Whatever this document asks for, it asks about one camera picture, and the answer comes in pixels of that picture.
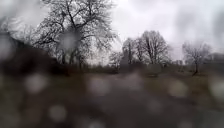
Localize small bare tree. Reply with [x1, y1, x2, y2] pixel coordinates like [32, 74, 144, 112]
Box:
[108, 50, 124, 71]

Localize slim bare tree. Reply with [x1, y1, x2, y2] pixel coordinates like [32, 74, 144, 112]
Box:
[120, 37, 140, 66]

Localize bare tree with round crown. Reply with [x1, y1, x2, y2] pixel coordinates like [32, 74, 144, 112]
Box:
[137, 29, 173, 66]

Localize huge bare tree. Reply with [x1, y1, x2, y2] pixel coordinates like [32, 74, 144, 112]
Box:
[31, 0, 120, 68]

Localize grey asphalt path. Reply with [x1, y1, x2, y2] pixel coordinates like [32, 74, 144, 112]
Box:
[0, 74, 224, 128]

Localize grass field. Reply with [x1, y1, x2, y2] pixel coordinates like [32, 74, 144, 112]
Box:
[143, 68, 224, 101]

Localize lone bare tree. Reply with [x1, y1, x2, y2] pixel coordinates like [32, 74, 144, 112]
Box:
[181, 41, 213, 76]

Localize dark bushes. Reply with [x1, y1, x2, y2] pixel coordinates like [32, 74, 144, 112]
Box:
[0, 33, 66, 77]

